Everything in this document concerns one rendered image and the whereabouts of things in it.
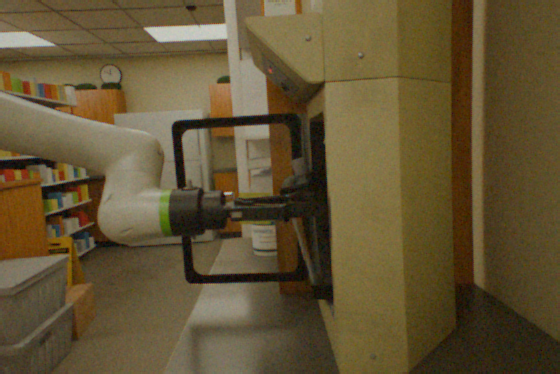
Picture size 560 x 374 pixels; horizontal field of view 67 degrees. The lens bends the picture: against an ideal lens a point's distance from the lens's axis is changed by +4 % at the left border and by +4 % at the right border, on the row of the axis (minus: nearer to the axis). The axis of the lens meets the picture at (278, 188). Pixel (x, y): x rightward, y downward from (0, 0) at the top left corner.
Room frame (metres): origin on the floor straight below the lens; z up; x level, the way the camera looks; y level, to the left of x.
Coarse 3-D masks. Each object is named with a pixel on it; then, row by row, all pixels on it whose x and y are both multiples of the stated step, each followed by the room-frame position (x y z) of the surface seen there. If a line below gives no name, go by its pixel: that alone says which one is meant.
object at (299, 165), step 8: (296, 160) 0.77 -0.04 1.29; (304, 160) 0.78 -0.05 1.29; (296, 168) 0.77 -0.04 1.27; (304, 168) 0.77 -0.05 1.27; (296, 176) 0.78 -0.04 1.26; (304, 176) 0.75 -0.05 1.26; (312, 176) 0.75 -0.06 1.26; (320, 176) 0.75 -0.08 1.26; (288, 184) 0.76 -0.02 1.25; (296, 184) 0.74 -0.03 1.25
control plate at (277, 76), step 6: (264, 60) 0.77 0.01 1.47; (264, 66) 0.83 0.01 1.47; (270, 66) 0.77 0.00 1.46; (264, 72) 0.91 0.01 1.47; (270, 72) 0.84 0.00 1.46; (276, 72) 0.78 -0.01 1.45; (282, 72) 0.73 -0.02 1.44; (270, 78) 0.91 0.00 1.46; (276, 78) 0.84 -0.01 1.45; (282, 78) 0.78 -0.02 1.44; (288, 78) 0.73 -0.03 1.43; (288, 84) 0.79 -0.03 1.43; (294, 84) 0.74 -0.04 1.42; (294, 90) 0.79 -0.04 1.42
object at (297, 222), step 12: (300, 192) 0.73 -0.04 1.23; (312, 192) 0.74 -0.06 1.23; (324, 192) 0.75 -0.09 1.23; (324, 216) 0.74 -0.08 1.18; (300, 228) 0.75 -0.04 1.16; (312, 228) 0.74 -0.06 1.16; (324, 228) 0.74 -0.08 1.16; (300, 240) 0.77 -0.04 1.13; (312, 240) 0.74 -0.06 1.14; (324, 240) 0.74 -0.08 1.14; (312, 252) 0.75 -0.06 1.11; (324, 252) 0.74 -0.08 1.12; (312, 264) 0.75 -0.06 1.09; (324, 264) 0.74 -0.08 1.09; (312, 276) 0.76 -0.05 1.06; (324, 276) 0.74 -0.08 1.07
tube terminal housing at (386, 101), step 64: (320, 0) 0.65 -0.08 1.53; (384, 0) 0.64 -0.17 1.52; (448, 0) 0.77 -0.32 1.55; (384, 64) 0.64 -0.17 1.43; (448, 64) 0.77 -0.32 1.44; (384, 128) 0.64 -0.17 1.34; (448, 128) 0.77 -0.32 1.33; (384, 192) 0.64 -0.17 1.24; (448, 192) 0.77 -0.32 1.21; (384, 256) 0.64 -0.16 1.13; (448, 256) 0.76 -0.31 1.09; (384, 320) 0.64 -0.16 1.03; (448, 320) 0.75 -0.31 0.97
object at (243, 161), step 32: (224, 128) 0.96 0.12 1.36; (256, 128) 0.95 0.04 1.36; (288, 128) 0.95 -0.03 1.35; (192, 160) 0.97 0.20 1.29; (224, 160) 0.96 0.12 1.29; (256, 160) 0.95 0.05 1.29; (288, 160) 0.95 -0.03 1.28; (256, 192) 0.96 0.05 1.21; (256, 224) 0.96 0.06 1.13; (288, 224) 0.95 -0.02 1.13; (192, 256) 0.98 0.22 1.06; (224, 256) 0.97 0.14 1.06; (256, 256) 0.96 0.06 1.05; (288, 256) 0.95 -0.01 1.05
